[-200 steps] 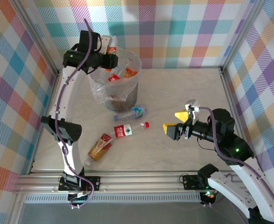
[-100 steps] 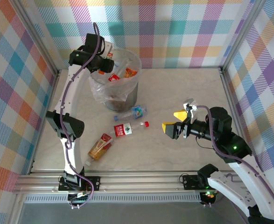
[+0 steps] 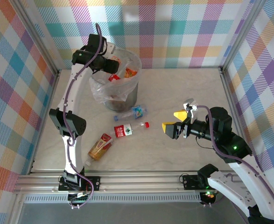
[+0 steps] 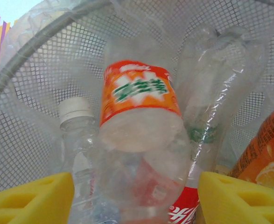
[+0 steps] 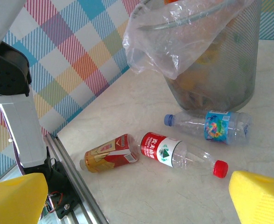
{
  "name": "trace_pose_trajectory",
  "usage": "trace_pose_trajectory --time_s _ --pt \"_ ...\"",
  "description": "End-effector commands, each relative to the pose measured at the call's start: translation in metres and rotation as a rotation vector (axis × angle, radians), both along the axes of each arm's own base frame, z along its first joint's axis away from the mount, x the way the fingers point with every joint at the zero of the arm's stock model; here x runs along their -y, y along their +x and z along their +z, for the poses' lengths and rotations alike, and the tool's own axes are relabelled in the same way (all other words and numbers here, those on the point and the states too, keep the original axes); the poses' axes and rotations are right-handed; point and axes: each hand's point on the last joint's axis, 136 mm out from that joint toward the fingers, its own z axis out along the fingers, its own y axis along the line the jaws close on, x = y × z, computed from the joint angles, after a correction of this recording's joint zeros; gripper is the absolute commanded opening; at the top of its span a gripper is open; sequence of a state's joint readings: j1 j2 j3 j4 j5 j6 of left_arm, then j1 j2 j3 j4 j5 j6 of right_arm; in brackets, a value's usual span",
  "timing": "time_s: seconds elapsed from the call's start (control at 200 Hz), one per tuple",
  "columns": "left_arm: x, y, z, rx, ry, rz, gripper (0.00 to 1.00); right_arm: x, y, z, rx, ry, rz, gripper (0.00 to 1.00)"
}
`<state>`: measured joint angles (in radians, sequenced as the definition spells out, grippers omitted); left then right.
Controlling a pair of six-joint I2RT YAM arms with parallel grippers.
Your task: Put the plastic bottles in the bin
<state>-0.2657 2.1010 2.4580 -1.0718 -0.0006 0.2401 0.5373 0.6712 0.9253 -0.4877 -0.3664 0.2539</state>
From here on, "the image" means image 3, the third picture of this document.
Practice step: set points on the small bottle orange label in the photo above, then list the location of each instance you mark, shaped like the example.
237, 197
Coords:
116, 58

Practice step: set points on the clear bottle blue colourful label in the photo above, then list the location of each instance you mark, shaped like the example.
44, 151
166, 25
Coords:
138, 110

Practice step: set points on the clear bottle red green label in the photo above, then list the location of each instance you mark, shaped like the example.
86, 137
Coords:
122, 130

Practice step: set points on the red gold tea bottle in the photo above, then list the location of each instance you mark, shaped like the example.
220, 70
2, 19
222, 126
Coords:
100, 145

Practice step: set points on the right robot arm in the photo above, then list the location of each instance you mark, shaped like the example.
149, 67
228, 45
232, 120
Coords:
232, 193

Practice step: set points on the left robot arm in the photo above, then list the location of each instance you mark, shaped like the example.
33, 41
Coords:
76, 88

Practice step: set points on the clear plastic bin liner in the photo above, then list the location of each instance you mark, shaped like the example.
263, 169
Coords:
108, 89

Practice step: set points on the metal mesh waste bin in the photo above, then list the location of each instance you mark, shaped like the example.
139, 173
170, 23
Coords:
127, 102

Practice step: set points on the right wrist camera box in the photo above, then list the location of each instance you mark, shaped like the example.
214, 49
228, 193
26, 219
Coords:
190, 108

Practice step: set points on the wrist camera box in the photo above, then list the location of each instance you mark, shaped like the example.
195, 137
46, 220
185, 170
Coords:
190, 108
110, 49

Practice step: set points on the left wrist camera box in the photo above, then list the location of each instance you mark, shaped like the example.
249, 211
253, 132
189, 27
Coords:
110, 49

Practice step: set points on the aluminium table side rail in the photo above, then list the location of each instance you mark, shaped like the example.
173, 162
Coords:
230, 98
54, 86

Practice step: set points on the aluminium frame post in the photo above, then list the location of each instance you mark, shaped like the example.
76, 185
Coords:
240, 35
37, 38

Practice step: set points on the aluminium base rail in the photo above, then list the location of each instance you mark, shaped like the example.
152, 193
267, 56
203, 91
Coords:
139, 182

